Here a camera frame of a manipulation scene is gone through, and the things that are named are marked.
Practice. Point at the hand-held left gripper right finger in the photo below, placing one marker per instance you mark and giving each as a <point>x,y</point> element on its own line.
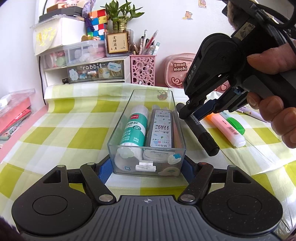
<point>187,173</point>

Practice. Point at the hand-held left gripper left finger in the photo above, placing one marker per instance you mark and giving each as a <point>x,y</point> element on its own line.
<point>105,172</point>

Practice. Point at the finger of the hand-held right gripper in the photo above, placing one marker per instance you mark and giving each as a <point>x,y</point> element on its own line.
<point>207,109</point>
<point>190,92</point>

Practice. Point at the clear plastic organizer box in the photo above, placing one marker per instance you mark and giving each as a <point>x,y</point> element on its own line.
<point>120,148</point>

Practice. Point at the black marker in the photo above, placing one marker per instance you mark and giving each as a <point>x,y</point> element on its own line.
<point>205,139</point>

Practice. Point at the salmon pink highlighter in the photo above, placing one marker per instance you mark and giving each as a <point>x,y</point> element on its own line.
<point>229,132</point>

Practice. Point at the green highlighter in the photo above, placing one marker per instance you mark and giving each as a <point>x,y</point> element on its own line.
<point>237,126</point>

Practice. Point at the fat lilac pen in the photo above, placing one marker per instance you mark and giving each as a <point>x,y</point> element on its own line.
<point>252,113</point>

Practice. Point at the black pencil lead case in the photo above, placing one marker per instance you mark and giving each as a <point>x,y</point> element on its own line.
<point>159,129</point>

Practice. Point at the white teal glue stick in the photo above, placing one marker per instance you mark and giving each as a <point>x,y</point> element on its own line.
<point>134,125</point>

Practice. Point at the person's right hand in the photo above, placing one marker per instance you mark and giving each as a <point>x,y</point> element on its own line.
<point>270,61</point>

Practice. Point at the pink cartoon pencil case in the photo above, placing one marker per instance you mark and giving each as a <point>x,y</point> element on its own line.
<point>178,71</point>

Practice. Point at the pink perforated pen holder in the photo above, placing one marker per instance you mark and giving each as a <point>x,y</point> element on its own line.
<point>142,69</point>

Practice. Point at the green checked tablecloth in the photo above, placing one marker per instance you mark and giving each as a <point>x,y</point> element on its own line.
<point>57,134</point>

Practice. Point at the bunch of assorted pens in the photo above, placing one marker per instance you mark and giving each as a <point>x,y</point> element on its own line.
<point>148,45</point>

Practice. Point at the white drawer organizer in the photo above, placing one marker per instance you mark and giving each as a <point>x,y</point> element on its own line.
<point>127,69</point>

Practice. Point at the lucky bamboo in glass vase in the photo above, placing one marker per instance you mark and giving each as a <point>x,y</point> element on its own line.
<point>115,44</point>

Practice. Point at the clear drawer with stickers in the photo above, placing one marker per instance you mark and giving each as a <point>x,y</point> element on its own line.
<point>92,74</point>

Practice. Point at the black binder clip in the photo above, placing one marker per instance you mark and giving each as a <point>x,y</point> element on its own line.
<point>65,80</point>

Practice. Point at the red book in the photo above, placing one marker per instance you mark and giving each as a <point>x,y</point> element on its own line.
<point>16,113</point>

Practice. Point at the small brown toy figure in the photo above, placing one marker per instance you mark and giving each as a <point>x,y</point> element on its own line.
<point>91,38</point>

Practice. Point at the clear plastic tray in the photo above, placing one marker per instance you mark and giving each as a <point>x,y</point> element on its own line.
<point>23,92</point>

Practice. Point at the clear lidded storage box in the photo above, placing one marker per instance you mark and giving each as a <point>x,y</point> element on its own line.
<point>83,53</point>

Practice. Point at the colourful puzzle cube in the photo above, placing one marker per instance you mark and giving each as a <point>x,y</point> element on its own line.
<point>98,20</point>

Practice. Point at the clear drawer with tape rolls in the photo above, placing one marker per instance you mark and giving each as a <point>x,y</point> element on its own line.
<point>55,60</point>

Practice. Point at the white charger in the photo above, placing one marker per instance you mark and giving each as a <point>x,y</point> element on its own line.
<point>4,100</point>

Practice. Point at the purple tasselled sachet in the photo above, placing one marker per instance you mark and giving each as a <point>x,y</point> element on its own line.
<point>89,5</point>

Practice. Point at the white box with yellow sticker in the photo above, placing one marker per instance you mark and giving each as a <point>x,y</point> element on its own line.
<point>69,30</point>

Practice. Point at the pink lion figure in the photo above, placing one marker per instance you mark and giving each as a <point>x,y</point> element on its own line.
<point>67,1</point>

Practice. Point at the dark grey flat box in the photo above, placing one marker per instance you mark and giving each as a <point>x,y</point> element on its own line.
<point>57,15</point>

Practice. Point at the brown flat box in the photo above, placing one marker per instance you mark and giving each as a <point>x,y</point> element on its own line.
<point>57,8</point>

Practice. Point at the orange animal wall sticker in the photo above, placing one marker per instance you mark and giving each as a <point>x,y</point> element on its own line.
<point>187,15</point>

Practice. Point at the round cartoon wall sticker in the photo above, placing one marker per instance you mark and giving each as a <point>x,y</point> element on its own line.
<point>202,2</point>

